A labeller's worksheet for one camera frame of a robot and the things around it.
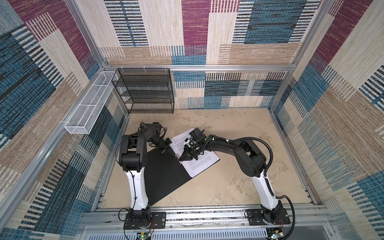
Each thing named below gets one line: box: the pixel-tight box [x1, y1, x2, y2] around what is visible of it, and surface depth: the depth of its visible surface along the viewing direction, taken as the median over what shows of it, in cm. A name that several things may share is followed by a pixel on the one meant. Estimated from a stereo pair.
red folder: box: [144, 146, 192, 207], surface depth 90 cm
